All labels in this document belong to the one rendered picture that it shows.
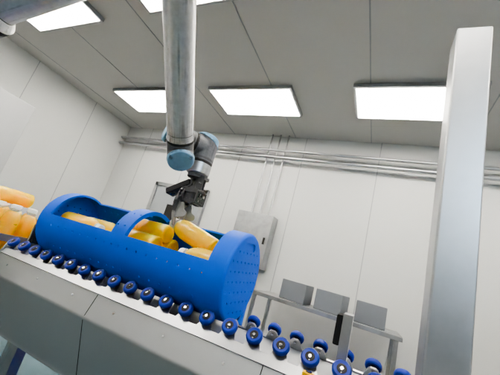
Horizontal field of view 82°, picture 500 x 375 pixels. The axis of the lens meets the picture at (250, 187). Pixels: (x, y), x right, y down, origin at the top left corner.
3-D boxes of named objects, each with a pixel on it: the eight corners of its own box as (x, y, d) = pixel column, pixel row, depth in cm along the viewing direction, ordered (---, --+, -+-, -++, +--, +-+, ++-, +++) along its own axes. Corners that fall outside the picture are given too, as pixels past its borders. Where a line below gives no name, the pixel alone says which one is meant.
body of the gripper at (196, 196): (192, 203, 105) (202, 172, 108) (173, 199, 109) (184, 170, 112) (202, 209, 112) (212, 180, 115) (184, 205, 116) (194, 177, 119)
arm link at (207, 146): (193, 132, 119) (213, 143, 124) (184, 160, 116) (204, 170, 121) (204, 128, 112) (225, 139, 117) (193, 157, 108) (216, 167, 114)
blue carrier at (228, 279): (210, 329, 78) (237, 227, 84) (21, 252, 114) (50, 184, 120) (248, 318, 103) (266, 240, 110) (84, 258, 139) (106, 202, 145)
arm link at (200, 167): (184, 158, 113) (197, 168, 121) (181, 170, 112) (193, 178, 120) (204, 161, 109) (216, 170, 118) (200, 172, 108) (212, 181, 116)
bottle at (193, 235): (209, 241, 97) (172, 216, 106) (203, 260, 99) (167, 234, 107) (222, 237, 103) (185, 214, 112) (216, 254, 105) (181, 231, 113)
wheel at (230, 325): (239, 319, 80) (240, 324, 81) (225, 314, 82) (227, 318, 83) (232, 334, 77) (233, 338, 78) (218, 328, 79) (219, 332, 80)
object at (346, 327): (342, 382, 71) (353, 316, 75) (326, 375, 73) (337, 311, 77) (344, 373, 80) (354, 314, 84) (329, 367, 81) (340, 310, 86)
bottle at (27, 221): (22, 252, 138) (40, 216, 143) (21, 254, 133) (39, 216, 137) (4, 248, 135) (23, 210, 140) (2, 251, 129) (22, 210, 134)
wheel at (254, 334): (265, 329, 77) (265, 333, 78) (249, 323, 79) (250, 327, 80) (258, 344, 74) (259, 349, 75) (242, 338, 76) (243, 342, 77)
